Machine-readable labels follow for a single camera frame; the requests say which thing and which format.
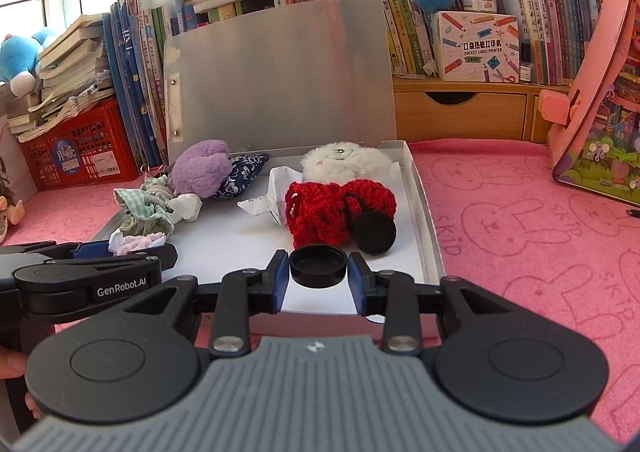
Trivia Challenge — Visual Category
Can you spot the silver open cardboard box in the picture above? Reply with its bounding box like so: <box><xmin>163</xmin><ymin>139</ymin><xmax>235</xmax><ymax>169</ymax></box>
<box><xmin>165</xmin><ymin>0</ymin><xmax>444</xmax><ymax>284</ymax></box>

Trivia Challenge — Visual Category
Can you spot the purple fluffy plush toy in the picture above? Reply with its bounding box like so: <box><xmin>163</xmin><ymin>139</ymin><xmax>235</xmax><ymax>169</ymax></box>
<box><xmin>170</xmin><ymin>140</ymin><xmax>232</xmax><ymax>198</ymax></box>

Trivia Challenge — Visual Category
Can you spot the black round lid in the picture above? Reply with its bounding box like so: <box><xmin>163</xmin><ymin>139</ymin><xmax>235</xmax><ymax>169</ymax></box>
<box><xmin>352</xmin><ymin>211</ymin><xmax>397</xmax><ymax>256</ymax></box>

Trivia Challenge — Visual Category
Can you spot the red plastic basket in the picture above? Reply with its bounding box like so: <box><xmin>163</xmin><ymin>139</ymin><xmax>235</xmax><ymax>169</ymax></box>
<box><xmin>21</xmin><ymin>97</ymin><xmax>139</xmax><ymax>192</ymax></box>

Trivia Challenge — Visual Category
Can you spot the wooden drawer organizer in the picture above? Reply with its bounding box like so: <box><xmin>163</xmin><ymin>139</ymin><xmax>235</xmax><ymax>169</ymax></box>
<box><xmin>393</xmin><ymin>77</ymin><xmax>551</xmax><ymax>143</ymax></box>

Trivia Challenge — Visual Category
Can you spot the brown haired baby doll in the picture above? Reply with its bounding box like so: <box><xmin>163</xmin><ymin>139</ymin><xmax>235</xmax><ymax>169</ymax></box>
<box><xmin>0</xmin><ymin>159</ymin><xmax>25</xmax><ymax>243</ymax></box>

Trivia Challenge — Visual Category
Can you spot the red crocheted knit item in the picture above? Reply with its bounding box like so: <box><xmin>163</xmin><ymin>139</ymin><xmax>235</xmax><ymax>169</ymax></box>
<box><xmin>285</xmin><ymin>179</ymin><xmax>397</xmax><ymax>249</ymax></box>

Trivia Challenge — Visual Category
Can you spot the white paper origami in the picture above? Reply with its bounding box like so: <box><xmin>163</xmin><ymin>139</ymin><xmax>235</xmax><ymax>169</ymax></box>
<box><xmin>238</xmin><ymin>166</ymin><xmax>303</xmax><ymax>227</ymax></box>

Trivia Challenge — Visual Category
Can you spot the blue plush toy left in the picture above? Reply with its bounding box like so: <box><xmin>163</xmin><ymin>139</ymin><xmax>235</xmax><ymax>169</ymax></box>
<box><xmin>1</xmin><ymin>28</ymin><xmax>54</xmax><ymax>97</ymax></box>

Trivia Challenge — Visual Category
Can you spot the stack of books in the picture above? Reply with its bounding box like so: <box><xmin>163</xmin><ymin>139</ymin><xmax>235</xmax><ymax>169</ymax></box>
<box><xmin>1</xmin><ymin>14</ymin><xmax>114</xmax><ymax>143</ymax></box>

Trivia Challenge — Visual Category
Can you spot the blue thin books row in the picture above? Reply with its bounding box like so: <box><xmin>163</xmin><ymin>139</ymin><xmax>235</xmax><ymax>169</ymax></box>
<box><xmin>102</xmin><ymin>0</ymin><xmax>196</xmax><ymax>167</ymax></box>

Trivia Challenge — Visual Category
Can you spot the white fluffy plush toy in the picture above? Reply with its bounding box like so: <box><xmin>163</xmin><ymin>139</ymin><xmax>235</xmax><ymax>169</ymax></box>
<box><xmin>300</xmin><ymin>142</ymin><xmax>393</xmax><ymax>184</ymax></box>

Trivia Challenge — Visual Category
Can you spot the white label printer box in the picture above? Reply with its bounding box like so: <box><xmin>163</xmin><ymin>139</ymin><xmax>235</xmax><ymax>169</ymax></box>
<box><xmin>431</xmin><ymin>11</ymin><xmax>520</xmax><ymax>83</ymax></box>

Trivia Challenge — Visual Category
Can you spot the pink triangular toy house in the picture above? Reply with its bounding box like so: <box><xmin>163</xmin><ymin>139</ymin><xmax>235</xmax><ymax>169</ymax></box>
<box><xmin>537</xmin><ymin>0</ymin><xmax>639</xmax><ymax>206</ymax></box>

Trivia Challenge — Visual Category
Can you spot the blue floral fabric pouch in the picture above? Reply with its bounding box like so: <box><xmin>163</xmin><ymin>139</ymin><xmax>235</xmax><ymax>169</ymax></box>
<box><xmin>213</xmin><ymin>154</ymin><xmax>270</xmax><ymax>201</ymax></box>

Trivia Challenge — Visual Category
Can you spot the green checked fabric doll dress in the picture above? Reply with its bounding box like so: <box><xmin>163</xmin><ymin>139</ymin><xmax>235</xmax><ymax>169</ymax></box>
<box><xmin>113</xmin><ymin>175</ymin><xmax>202</xmax><ymax>237</ymax></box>

